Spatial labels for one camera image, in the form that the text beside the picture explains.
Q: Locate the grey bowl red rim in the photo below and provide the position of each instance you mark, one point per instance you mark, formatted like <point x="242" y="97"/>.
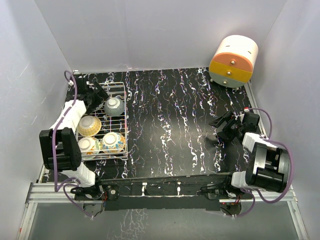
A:
<point x="114" y="106"/>

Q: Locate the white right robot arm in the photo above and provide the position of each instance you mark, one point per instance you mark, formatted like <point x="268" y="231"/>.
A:
<point x="269" y="167"/>

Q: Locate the aluminium frame rail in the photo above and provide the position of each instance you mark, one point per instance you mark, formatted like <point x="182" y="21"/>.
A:
<point x="38" y="193"/>

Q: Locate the yellow sun pattern bowl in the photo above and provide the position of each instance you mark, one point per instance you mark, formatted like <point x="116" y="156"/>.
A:
<point x="89" y="126"/>

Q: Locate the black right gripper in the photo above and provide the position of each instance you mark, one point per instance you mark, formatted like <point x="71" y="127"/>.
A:
<point x="225" y="133"/>

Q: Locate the orange blue swirl bowl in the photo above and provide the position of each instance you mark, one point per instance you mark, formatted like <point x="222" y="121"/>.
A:
<point x="112" y="142"/>

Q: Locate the cylindrical drawer cabinet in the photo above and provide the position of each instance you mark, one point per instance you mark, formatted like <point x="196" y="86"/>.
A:
<point x="233" y="63"/>

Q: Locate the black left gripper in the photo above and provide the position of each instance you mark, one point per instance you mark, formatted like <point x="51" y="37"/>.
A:
<point x="100" y="96"/>

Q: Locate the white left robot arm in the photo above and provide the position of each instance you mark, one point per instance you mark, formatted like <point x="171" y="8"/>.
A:
<point x="59" y="147"/>

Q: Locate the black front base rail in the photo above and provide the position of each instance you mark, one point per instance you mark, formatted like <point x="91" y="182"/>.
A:
<point x="204" y="191"/>

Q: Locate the orange flower leaf bowl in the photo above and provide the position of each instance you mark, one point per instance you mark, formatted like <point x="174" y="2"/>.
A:
<point x="89" y="147"/>

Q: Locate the white wire dish rack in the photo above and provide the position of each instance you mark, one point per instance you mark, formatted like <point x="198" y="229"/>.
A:
<point x="116" y="124"/>

